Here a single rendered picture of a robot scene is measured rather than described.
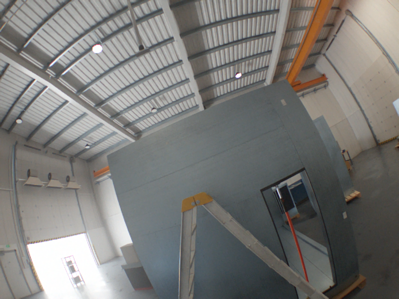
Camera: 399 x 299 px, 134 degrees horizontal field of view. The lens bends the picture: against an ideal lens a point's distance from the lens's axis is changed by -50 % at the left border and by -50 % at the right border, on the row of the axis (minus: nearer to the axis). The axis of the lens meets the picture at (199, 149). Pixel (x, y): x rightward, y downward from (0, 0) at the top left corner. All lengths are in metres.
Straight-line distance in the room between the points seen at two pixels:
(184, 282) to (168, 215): 0.93
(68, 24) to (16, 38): 1.99
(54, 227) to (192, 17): 12.07
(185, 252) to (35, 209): 9.83
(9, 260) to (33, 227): 2.35
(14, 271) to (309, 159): 10.40
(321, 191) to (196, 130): 1.60
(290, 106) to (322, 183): 0.98
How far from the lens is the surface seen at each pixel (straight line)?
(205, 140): 1.89
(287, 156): 1.97
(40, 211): 10.69
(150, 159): 2.03
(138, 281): 6.00
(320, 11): 8.84
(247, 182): 1.83
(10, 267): 9.67
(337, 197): 2.27
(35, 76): 7.17
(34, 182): 10.06
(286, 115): 2.12
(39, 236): 10.36
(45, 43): 7.06
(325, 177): 2.16
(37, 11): 6.54
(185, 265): 1.19
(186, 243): 1.14
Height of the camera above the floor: 2.30
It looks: 15 degrees up
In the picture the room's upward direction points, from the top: 22 degrees counter-clockwise
